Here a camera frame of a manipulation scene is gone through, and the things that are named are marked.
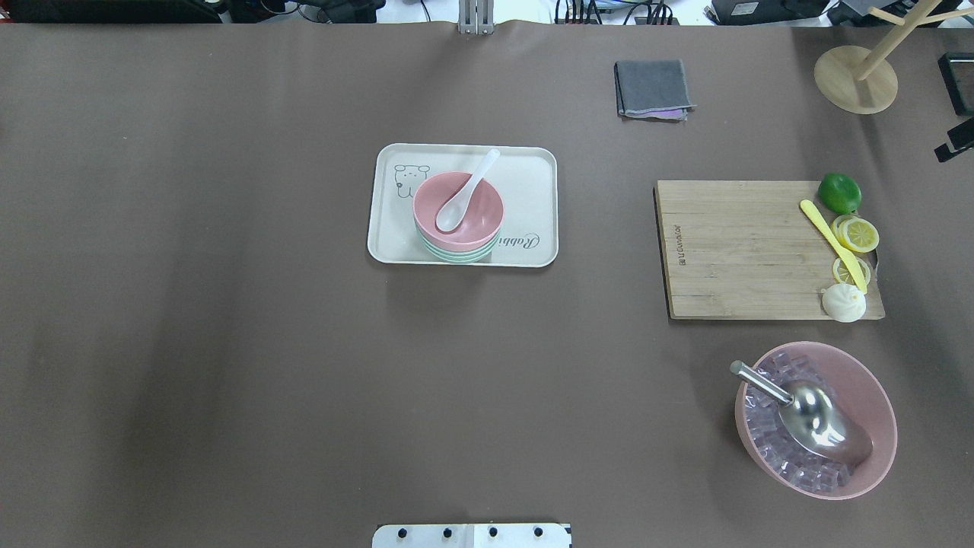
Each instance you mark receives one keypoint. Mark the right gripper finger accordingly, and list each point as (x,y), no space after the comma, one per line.
(959,139)

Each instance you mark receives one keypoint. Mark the small pink bowl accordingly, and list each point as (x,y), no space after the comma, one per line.
(483,217)

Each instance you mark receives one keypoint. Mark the white ceramic spoon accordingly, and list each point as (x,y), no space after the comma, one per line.
(454,210)

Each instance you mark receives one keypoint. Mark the large pink bowl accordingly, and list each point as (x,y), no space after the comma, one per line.
(852,386)

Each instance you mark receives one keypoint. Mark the green bowl stack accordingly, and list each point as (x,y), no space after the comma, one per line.
(460,257)

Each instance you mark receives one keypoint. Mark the wooden mug tree stand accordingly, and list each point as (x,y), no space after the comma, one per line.
(860,80)

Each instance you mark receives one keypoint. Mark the green lime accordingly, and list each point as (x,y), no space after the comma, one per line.
(839,193)

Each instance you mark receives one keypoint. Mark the yellow plastic knife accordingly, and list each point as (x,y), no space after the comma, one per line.
(845,255)

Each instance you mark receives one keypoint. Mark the lemon slice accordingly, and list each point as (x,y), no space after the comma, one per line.
(842,275)

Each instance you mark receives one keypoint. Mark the bamboo cutting board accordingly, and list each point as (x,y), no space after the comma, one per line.
(741,250)

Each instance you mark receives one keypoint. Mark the grey folded cloth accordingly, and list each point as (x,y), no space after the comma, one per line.
(652,89)

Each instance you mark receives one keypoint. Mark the metal ice scoop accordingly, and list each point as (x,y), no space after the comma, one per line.
(812,419)

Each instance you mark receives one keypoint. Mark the cream rabbit tray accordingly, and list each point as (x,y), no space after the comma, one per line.
(525,177)

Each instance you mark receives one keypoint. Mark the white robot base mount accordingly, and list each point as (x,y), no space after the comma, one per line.
(528,534)

